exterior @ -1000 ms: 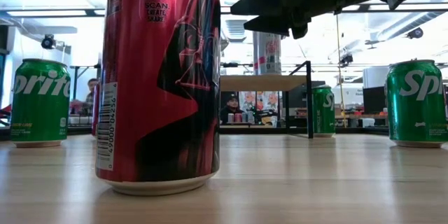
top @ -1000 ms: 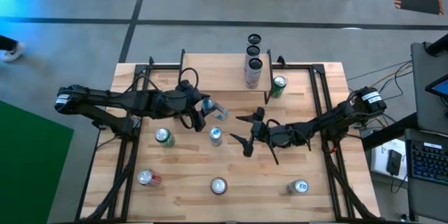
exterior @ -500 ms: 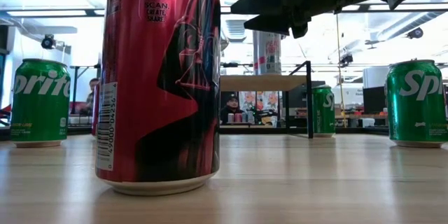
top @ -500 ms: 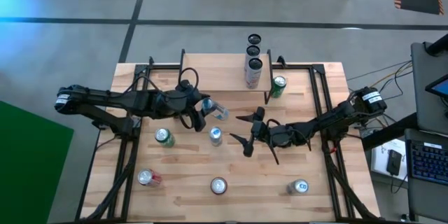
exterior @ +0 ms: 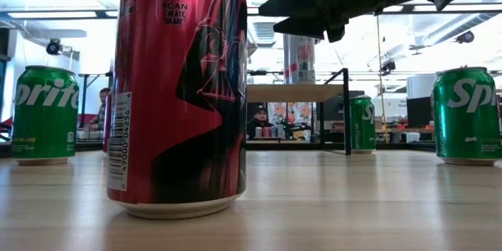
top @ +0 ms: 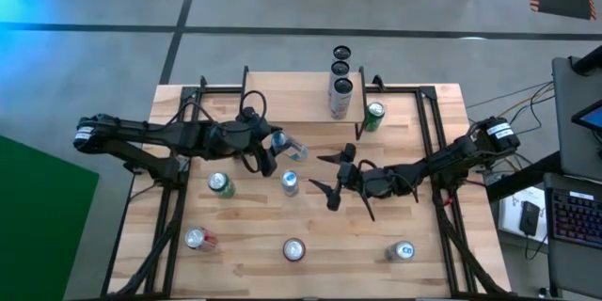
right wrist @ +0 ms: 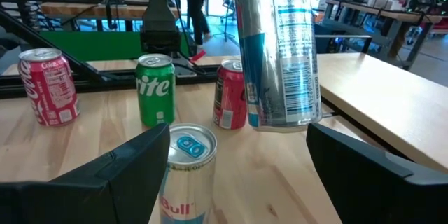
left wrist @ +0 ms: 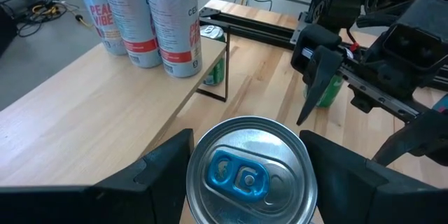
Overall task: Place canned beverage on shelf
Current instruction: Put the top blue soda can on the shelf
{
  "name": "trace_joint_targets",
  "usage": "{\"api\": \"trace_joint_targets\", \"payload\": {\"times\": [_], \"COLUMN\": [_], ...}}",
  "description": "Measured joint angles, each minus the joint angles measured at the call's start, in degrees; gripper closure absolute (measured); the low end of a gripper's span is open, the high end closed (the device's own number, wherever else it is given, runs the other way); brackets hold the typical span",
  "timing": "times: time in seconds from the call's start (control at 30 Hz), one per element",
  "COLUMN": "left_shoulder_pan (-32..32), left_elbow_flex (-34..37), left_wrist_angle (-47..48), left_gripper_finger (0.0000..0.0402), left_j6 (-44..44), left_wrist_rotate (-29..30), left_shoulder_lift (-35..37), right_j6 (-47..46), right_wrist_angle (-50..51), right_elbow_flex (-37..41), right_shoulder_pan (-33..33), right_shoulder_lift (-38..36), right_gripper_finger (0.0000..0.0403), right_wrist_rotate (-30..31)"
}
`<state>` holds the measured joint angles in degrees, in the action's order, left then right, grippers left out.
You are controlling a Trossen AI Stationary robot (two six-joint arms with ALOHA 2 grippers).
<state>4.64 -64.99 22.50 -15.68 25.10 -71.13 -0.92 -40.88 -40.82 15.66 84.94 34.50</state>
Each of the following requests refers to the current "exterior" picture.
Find white cabinet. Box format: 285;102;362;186
406;74;436;99

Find person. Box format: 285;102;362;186
86;87;113;131
246;104;275;140

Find floral poster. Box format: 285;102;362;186
267;101;315;126

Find black monitor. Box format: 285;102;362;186
406;96;435;129

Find green Sprite can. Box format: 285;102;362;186
349;94;377;155
10;65;81;166
431;66;502;167

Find red Darth Vader cola can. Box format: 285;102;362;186
106;0;249;220

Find grey ventilation duct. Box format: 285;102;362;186
421;11;502;48

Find wooden shelf black legs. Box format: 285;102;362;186
246;67;353;156

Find black ceiling camera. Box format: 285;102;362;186
45;38;64;56
379;59;396;75
456;30;475;45

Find black aluminium table frame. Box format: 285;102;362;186
0;140;502;153

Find yellow hanging cable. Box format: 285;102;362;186
375;13;389;144

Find ceiling air vent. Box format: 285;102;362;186
252;21;278;48

